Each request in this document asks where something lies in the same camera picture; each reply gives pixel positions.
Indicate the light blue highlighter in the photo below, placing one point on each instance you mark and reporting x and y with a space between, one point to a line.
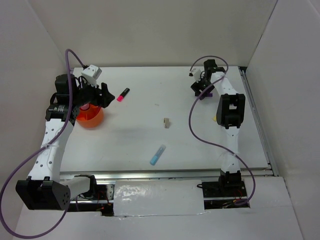
157 155

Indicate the pink highlighter black cap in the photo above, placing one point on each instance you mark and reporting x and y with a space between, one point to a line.
123 94

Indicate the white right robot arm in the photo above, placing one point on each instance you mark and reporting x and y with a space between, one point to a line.
229 116

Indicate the pink eraser in container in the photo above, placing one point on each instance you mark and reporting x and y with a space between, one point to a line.
85 107

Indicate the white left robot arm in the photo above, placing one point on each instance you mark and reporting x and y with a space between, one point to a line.
42 189

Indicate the aluminium right side rail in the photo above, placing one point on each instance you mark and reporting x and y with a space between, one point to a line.
263 139

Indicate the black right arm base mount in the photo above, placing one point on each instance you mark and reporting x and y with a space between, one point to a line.
227 186

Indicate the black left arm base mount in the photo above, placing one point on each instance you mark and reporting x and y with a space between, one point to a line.
87 187

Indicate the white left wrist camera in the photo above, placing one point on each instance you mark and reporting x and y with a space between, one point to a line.
91 74

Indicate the orange round organizer container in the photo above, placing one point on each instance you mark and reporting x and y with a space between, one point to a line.
90 118

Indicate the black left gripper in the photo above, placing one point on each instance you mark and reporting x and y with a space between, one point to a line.
105 99

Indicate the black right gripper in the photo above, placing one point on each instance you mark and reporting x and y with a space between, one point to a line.
197 86

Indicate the white and yellow eraser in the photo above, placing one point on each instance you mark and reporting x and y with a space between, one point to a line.
166 122

